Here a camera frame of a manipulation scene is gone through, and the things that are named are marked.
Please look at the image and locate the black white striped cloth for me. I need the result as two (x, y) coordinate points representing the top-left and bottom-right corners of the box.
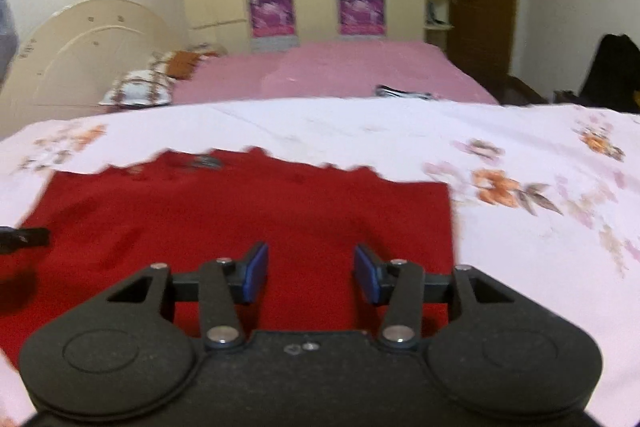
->
(375, 85), (437, 101)

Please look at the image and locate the white patterned pillow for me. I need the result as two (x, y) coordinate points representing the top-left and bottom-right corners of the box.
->
(99, 52), (176, 106)

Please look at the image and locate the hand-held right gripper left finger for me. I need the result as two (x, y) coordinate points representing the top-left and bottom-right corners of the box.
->
(106, 241), (270, 352)

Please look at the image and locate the pink wall poster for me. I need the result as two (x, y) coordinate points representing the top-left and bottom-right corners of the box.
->
(248, 0), (297, 39)
(337, 0), (387, 37)

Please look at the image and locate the pink bedspread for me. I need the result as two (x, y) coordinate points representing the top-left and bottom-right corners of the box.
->
(171, 39), (501, 106)

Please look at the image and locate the black bag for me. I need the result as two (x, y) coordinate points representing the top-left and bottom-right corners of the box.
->
(576, 34), (640, 114)

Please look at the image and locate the floral white bedsheet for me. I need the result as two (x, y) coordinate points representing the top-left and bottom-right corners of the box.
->
(0, 98), (640, 427)

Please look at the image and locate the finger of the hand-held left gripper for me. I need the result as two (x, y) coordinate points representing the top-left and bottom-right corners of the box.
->
(0, 227), (52, 254)

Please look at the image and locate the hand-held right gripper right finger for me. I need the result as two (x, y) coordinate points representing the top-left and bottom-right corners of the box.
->
(353, 244), (517, 352)

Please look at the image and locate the red sequined sweater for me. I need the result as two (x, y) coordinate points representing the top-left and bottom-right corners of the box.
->
(0, 147), (457, 374)

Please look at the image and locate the orange patterned pillow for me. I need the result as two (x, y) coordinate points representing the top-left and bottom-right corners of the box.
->
(164, 46), (228, 80)

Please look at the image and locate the cream curved headboard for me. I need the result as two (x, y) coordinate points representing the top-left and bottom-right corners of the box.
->
(0, 0), (187, 128)

